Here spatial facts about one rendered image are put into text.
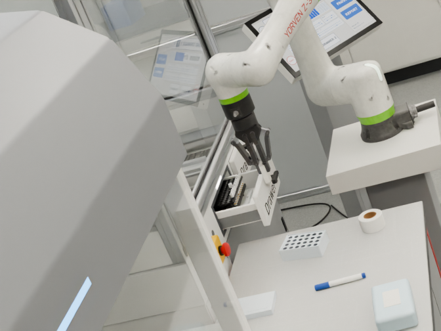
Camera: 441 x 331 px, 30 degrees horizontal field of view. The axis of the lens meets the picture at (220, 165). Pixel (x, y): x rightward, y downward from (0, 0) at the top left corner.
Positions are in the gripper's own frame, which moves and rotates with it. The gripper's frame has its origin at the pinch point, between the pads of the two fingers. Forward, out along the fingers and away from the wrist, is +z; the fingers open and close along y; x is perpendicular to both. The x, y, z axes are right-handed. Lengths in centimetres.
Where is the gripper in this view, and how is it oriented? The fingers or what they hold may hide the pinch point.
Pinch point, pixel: (265, 172)
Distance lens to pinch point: 254.1
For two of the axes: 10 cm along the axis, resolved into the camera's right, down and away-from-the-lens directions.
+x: 1.8, -4.5, 8.7
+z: 3.7, 8.5, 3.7
